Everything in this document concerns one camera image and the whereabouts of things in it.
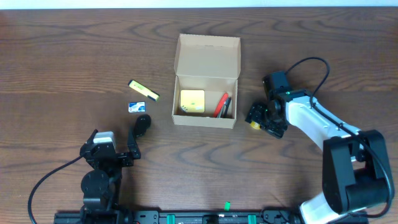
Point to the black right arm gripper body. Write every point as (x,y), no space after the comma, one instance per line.
(259,114)

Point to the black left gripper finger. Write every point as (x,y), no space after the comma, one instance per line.
(91,138)
(132,144)

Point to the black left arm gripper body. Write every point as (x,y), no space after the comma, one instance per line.
(116,158)

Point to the yellow tape roll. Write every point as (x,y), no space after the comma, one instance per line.
(255,125)

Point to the white blue staples box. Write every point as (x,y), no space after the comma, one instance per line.
(137,107)

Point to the red black stapler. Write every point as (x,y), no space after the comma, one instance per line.
(222,108)

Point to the yellow sticky notes pad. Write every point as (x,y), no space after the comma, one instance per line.
(192,101)

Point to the brown cardboard box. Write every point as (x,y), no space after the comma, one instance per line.
(212,64)

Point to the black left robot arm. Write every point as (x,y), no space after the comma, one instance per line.
(101,186)

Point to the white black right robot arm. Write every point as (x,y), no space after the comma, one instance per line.
(357,182)

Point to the black round tape dispenser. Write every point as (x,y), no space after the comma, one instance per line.
(142,124)

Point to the yellow highlighter marker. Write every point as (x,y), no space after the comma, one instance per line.
(143,90)

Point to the green small clip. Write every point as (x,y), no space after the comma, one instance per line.
(227,206)

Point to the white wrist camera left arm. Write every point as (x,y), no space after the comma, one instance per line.
(102,138)

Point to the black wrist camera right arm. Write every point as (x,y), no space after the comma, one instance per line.
(276,83)

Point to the black mounting rail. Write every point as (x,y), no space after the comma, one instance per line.
(155,217)

